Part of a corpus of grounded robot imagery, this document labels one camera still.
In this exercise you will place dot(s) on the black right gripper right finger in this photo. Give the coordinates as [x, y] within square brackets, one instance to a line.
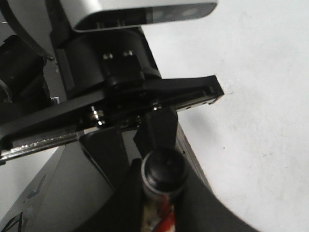
[197, 209]

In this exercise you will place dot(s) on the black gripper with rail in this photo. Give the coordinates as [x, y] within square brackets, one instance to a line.
[110, 80]

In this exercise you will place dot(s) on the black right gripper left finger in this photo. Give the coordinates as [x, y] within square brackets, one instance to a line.
[106, 150]

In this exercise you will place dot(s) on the white black whiteboard marker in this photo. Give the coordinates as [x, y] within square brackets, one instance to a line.
[164, 173]

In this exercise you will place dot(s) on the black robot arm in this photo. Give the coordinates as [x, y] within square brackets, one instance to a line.
[102, 88]

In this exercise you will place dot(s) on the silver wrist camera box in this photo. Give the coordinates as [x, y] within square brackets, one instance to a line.
[100, 15]

